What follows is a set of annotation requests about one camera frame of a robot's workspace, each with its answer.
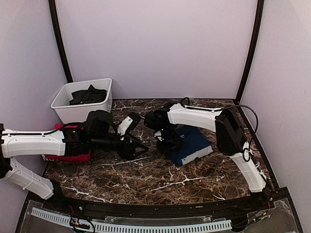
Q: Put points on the right black frame post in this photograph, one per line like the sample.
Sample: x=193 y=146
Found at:
x=251 y=50

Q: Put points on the white plastic bin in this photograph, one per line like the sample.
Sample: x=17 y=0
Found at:
x=78 y=113

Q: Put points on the folded red t-shirt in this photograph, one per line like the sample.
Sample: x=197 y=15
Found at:
x=73 y=157

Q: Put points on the white slotted cable duct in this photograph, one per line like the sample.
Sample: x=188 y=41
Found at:
x=131 y=225

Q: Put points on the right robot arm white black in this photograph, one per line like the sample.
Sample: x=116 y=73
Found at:
x=230 y=137

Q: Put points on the left black frame post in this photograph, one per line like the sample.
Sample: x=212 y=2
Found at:
x=59 y=40

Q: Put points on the black frame post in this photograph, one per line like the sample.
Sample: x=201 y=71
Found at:
x=59 y=40
x=251 y=50

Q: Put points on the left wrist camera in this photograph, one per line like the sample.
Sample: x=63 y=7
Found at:
x=128 y=124

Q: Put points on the black clothes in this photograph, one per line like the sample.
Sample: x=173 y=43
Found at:
x=88 y=96

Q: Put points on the navy blue t-shirt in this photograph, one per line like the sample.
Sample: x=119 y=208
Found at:
x=194 y=145

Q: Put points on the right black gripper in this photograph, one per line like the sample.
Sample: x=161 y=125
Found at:
x=164 y=148

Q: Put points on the black curved front rail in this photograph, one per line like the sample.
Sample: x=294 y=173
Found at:
x=235 y=209

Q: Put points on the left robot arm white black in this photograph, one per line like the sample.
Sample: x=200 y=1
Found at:
x=97 y=132

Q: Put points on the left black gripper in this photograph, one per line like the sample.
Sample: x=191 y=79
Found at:
x=129 y=154

